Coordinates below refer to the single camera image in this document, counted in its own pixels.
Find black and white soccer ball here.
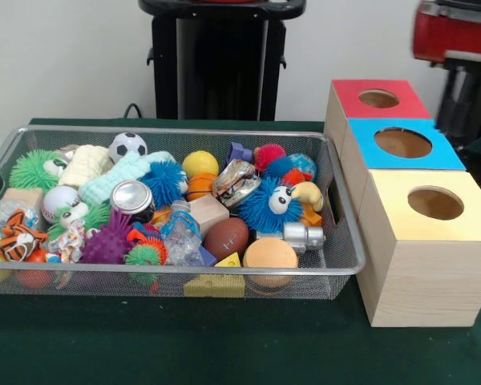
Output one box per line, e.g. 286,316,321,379
109,132,148,161

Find yellow ball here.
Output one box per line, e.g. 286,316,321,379
182,150,220,179

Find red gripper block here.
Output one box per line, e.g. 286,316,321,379
412,0,481,139

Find black cable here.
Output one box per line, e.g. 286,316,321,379
124,102,145,120

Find dark green tablecloth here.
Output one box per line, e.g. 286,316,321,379
0,118,481,385

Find cream knit cloth roll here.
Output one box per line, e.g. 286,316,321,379
58,144,114,190

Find clear mesh bin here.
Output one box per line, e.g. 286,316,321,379
0,124,366,302

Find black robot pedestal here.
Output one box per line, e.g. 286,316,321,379
139,0,307,121

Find yellow cheese wedge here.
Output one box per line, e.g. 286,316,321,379
183,273,246,299

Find brown toy football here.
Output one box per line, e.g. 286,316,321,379
204,217,250,261

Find blue fuzzy monster toy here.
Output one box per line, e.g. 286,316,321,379
237,176,304,235

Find purple spiky ball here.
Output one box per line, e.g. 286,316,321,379
79,210,135,265

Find wooden three-hole box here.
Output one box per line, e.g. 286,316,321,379
324,79,481,328

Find mint green knit cloth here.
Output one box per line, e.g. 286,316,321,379
78,151,177,206

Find green spiky ball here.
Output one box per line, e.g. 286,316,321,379
8,149,65,193

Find orange tiger plush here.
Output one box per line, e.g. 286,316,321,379
0,209,49,263

